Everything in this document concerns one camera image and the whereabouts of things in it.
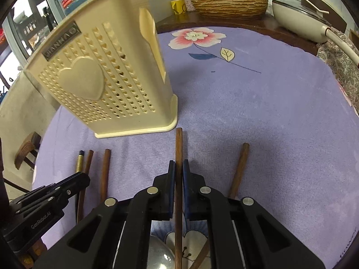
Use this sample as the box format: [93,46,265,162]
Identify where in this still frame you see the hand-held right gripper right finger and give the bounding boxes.
[182,159,326,269]

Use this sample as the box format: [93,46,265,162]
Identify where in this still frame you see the wooden chair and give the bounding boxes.
[15,132,42,170]

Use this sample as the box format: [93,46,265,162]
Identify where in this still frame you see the gold chopstick with black tip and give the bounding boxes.
[75,150,85,174]

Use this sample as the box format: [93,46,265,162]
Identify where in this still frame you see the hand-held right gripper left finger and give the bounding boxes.
[34,160,177,269]

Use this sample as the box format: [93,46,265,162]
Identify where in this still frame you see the purple floral tablecloth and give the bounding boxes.
[32,26,359,269]

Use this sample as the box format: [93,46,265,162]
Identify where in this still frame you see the yellow cup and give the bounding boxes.
[171,0,187,15]

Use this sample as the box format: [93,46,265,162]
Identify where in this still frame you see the beige fabric cover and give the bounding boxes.
[0,73,62,199]

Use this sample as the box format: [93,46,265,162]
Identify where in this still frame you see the patterned paisley cloth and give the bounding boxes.
[317,28,359,118]

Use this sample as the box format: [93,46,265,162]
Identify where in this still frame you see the translucent plastic spoon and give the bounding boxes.
[150,234,176,269]

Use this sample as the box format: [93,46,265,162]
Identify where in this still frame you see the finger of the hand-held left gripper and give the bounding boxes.
[10,172,91,210]
[55,183,91,204]

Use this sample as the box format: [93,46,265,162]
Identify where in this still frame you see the cream plastic utensil holder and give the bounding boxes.
[24,0,178,139]

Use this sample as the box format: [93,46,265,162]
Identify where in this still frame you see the white spatula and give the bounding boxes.
[297,0,329,14]

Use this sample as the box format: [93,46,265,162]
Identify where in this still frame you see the white pan with handle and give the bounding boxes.
[272,0,359,68]

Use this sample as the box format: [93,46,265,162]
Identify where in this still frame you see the brown wicker basket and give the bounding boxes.
[189,0,269,20]

